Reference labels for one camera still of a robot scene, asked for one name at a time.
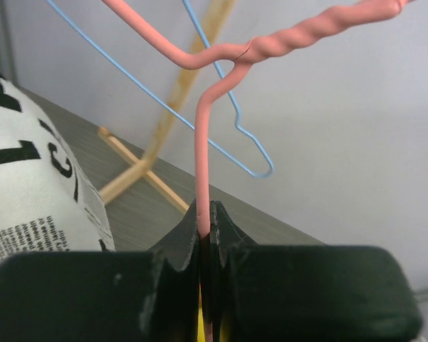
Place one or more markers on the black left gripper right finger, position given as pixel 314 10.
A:
pixel 305 292

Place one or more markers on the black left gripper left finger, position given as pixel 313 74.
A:
pixel 105 296

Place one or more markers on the yellow garment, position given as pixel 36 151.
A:
pixel 205 330

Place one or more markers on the newspaper print trousers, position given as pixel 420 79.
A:
pixel 47 203

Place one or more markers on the pink wire hanger with newsprint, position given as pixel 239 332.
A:
pixel 330 22

